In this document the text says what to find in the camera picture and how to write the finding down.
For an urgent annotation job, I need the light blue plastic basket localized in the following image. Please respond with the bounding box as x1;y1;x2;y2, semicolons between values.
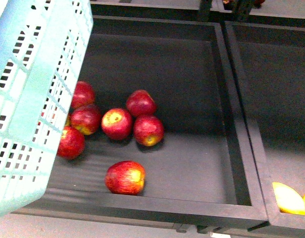
0;0;93;217

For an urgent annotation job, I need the red apple yellow bottom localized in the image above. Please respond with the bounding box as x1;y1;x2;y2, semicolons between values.
133;115;164;147

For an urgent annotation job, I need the red apple yellow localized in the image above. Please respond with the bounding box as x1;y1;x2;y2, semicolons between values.
101;108;133;140
133;115;164;147

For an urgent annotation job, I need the dark red apple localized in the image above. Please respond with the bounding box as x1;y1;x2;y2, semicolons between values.
126;89;157;118

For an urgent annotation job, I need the black produce bin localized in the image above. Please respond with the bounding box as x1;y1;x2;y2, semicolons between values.
19;16;267;229
225;21;305;238

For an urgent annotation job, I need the red apple yellow top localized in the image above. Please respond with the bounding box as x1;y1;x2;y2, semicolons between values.
101;108;133;140

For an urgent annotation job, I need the red apple front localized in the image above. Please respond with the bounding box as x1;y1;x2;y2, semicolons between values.
104;161;146;195

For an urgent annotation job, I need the red apple left middle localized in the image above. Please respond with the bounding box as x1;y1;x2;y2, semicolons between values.
70;104;102;135

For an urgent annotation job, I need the red apple upper left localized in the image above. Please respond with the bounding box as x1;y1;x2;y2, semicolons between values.
71;81;96;109

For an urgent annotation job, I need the red apple lower left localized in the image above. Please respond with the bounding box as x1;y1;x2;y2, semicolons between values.
56;126;85;160

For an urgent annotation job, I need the black right produce bin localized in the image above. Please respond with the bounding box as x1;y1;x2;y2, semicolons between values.
225;21;305;238

